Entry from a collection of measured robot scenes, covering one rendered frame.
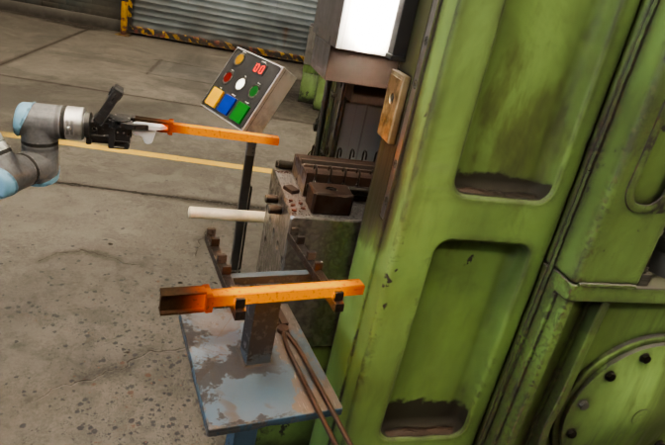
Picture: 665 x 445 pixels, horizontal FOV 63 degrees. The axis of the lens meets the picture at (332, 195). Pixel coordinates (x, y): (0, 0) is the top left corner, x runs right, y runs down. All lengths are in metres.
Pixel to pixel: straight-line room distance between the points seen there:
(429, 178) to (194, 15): 8.55
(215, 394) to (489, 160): 0.83
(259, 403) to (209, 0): 8.65
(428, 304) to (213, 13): 8.42
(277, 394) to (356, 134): 0.96
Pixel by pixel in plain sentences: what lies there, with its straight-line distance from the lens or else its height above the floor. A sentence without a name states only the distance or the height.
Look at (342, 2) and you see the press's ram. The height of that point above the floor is 1.48.
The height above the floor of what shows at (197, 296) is 0.95.
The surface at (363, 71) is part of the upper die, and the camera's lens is 1.57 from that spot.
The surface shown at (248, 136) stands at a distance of 1.62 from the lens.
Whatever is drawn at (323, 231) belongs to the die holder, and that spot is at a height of 0.87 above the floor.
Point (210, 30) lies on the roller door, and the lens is 9.64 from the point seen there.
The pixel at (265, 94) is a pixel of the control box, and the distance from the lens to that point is 2.02.
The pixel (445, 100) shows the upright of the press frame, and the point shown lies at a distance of 1.22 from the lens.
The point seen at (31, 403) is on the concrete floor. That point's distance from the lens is 2.26.
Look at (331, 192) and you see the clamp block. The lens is 1.54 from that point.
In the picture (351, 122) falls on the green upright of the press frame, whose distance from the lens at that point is 1.88.
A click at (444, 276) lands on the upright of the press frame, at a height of 0.87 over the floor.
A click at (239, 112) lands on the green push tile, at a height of 1.01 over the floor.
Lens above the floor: 1.55
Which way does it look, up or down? 22 degrees down
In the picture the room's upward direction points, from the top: 12 degrees clockwise
